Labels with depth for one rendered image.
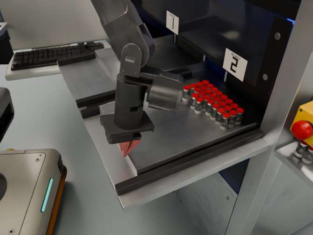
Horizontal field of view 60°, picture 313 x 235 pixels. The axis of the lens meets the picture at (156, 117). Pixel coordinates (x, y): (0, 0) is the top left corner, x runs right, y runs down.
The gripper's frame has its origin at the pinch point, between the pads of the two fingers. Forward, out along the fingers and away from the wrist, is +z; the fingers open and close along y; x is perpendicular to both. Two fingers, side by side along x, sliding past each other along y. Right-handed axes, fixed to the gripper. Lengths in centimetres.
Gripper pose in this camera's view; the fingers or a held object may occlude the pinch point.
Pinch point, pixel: (124, 152)
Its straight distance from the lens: 63.2
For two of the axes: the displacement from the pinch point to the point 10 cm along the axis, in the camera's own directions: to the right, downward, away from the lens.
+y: 9.0, -1.3, 4.1
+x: -4.0, -5.9, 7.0
